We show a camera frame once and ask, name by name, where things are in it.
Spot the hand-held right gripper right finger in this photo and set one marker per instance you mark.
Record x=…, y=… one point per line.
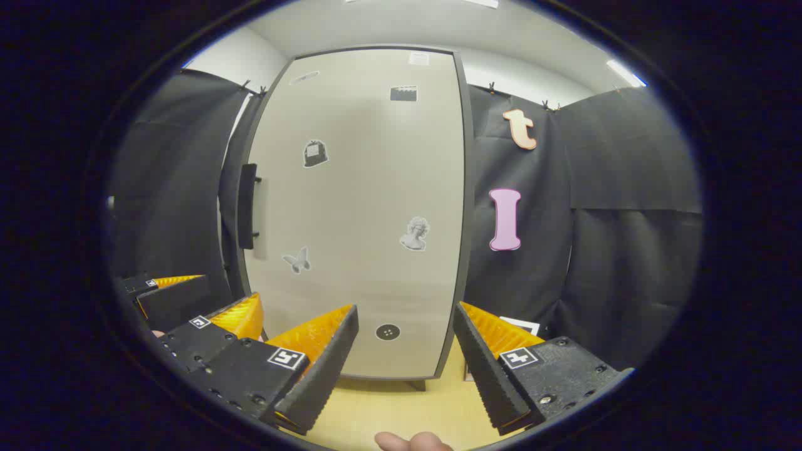
x=485, y=369

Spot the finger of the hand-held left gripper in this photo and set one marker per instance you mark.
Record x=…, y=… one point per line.
x=172, y=307
x=200, y=341

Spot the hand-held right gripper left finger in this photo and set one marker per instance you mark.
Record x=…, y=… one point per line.
x=326, y=369

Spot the beige cabinet door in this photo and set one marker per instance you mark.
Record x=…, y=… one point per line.
x=363, y=207

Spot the black backdrop cloth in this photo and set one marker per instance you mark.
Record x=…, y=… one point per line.
x=532, y=282
x=633, y=250
x=169, y=188

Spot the ceiling light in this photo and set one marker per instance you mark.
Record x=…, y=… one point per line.
x=625, y=73

